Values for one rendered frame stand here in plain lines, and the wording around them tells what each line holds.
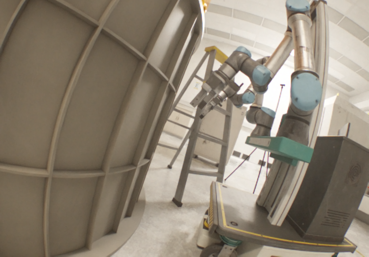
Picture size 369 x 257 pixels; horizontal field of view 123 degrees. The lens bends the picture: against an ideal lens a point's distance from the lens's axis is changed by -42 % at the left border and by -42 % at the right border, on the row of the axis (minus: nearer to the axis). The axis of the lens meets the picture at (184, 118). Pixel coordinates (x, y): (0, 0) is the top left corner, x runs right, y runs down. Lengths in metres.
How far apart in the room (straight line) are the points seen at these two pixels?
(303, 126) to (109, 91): 0.69
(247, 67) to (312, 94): 0.27
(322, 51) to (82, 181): 1.25
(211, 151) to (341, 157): 3.27
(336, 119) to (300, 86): 5.30
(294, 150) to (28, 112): 0.81
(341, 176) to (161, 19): 1.02
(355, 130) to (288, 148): 5.93
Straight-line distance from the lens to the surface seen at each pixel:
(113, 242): 0.87
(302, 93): 0.61
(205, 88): 0.65
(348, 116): 6.32
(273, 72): 0.83
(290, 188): 0.91
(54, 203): 0.57
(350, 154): 0.97
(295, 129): 0.71
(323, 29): 1.22
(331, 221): 1.02
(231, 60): 0.73
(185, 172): 1.42
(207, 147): 3.88
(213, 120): 3.88
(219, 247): 0.86
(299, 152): 0.70
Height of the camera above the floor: 0.64
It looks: 2 degrees up
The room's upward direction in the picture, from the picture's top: 21 degrees clockwise
